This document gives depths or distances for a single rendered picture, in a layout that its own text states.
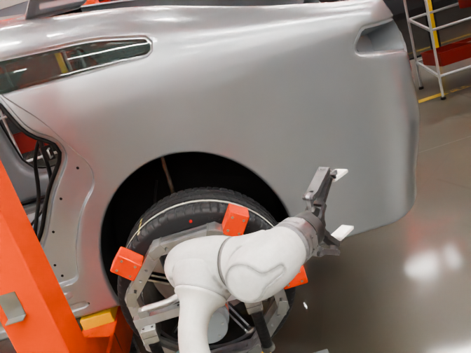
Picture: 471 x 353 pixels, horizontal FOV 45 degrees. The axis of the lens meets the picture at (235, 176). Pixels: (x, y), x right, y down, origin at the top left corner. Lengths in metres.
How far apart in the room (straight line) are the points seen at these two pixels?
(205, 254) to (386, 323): 2.15
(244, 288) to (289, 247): 0.11
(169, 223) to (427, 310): 1.65
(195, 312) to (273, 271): 0.18
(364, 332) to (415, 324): 0.26
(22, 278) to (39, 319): 0.15
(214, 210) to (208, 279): 0.94
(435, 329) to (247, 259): 2.17
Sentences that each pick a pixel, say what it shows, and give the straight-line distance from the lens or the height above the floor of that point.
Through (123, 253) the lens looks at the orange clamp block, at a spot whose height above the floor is 1.12.
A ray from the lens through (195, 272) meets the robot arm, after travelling 1.08.
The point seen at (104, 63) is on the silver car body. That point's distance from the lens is 2.20.
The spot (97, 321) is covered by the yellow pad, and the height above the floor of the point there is 0.71.
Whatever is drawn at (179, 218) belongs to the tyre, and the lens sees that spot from 2.00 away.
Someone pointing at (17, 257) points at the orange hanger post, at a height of 1.29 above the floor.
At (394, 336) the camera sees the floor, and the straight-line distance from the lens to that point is 3.06.
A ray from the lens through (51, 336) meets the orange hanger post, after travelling 1.99.
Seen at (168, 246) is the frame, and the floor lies 1.11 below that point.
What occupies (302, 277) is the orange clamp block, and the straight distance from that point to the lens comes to 2.04.
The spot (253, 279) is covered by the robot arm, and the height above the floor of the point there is 1.42.
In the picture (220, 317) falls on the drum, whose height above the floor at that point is 0.87.
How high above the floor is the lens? 1.89
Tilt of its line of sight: 19 degrees down
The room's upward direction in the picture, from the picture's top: 18 degrees counter-clockwise
